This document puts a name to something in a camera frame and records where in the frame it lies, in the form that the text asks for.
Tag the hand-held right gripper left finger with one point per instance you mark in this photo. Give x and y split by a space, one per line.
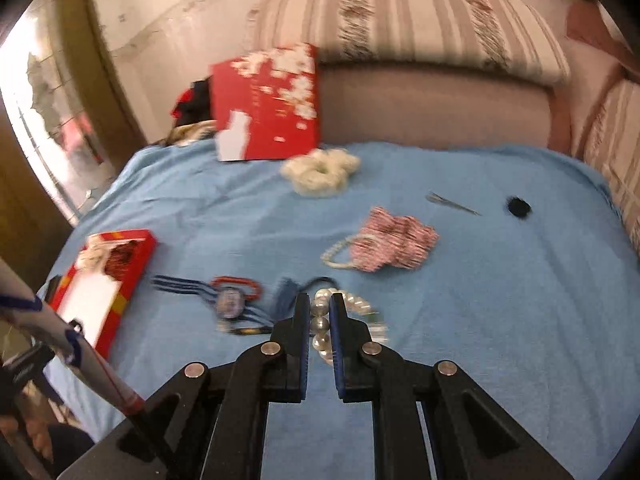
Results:
302 350

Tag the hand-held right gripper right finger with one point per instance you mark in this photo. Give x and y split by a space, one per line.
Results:
338 350

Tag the red shallow box tray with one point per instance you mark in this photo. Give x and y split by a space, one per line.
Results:
107 295

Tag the red checkered scrunchie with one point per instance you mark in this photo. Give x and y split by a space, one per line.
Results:
395 240

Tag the white red striped stick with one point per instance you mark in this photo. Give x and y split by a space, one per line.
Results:
95 360

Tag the white polka dot scrunchie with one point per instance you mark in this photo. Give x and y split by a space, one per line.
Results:
92 257

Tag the dark red dotted scrunchie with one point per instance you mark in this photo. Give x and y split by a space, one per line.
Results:
122 257

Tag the cream fluffy scrunchie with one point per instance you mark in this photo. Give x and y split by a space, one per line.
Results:
320 170

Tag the metal hair pin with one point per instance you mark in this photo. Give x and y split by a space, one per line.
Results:
450 202

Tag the small black hair clip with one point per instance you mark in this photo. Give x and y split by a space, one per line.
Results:
517 207

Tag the red floral box lid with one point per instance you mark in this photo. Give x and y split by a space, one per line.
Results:
280 110

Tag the floral patterned blanket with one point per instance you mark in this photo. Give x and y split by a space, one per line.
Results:
192 132

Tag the pink sofa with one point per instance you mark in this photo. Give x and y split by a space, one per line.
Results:
425 105

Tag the dark clothes pile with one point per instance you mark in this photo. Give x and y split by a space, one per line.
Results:
192 105

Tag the long striped sofa cushion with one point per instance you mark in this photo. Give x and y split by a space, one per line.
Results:
425 20

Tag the short striped sofa cushion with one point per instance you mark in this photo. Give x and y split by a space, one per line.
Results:
620 150

